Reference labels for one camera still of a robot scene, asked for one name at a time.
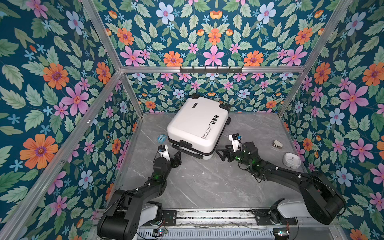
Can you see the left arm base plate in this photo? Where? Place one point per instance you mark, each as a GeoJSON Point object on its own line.
{"type": "Point", "coordinates": [165, 217]}

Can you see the aluminium mounting rail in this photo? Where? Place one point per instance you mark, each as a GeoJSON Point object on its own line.
{"type": "Point", "coordinates": [231, 218]}

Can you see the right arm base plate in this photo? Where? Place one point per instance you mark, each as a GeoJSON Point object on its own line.
{"type": "Point", "coordinates": [272, 217]}

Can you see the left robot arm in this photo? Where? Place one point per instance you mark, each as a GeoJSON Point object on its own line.
{"type": "Point", "coordinates": [130, 209]}

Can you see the white round alarm clock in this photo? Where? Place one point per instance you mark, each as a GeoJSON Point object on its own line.
{"type": "Point", "coordinates": [292, 161]}

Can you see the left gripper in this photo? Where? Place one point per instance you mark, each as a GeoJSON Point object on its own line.
{"type": "Point", "coordinates": [177, 159]}

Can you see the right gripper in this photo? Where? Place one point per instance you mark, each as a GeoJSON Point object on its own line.
{"type": "Point", "coordinates": [230, 152]}

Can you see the small beige stapler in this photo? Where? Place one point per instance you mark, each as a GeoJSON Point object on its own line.
{"type": "Point", "coordinates": [277, 144]}

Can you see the small teal owl toy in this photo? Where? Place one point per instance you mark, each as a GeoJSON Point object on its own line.
{"type": "Point", "coordinates": [162, 139]}

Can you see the black hook rack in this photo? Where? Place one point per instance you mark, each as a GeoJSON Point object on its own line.
{"type": "Point", "coordinates": [208, 70]}

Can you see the white hard-shell suitcase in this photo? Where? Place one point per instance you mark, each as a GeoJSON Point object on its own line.
{"type": "Point", "coordinates": [198, 126]}

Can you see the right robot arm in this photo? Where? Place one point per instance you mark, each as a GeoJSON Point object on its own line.
{"type": "Point", "coordinates": [322, 200]}

